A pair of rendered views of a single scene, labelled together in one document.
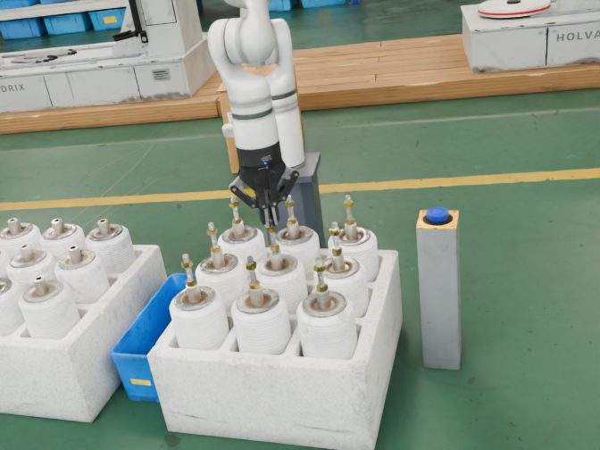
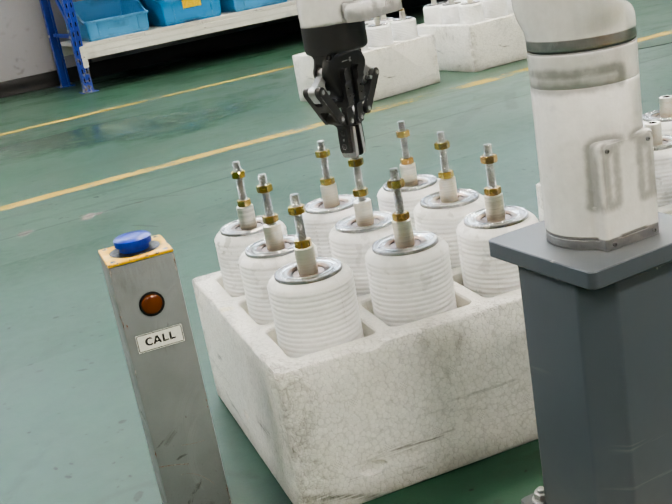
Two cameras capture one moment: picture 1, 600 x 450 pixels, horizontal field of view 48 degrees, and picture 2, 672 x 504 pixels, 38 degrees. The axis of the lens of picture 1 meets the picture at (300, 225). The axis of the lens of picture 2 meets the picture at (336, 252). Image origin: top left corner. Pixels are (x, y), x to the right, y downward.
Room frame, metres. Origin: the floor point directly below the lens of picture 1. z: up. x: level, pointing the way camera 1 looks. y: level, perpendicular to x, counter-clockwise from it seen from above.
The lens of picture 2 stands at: (2.00, -0.68, 0.60)
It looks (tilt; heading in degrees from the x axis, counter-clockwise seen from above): 18 degrees down; 143
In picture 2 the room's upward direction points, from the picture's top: 10 degrees counter-clockwise
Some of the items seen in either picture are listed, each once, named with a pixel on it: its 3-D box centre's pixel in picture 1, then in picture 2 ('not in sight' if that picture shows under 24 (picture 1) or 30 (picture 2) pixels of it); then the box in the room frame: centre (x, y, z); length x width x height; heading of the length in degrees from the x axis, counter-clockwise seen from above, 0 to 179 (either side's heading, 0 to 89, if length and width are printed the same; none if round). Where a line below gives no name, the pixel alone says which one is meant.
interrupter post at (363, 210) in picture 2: (277, 259); (363, 213); (1.09, 0.05, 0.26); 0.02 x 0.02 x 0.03
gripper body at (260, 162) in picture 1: (261, 163); (337, 56); (1.09, 0.05, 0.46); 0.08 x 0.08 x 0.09
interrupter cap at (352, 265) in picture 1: (338, 267); (275, 247); (1.05, -0.06, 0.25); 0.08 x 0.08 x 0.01
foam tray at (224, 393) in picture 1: (288, 336); (384, 341); (1.09, 0.05, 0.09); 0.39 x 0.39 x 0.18; 71
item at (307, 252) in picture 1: (299, 274); (416, 318); (1.20, 0.01, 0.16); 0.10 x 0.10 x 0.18
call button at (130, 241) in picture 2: (437, 216); (133, 244); (1.07, -0.25, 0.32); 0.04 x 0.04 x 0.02
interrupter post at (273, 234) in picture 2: (338, 262); (273, 237); (1.05, -0.06, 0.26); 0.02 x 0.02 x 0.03
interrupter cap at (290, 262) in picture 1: (278, 265); (365, 223); (1.09, 0.05, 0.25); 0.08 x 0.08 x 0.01
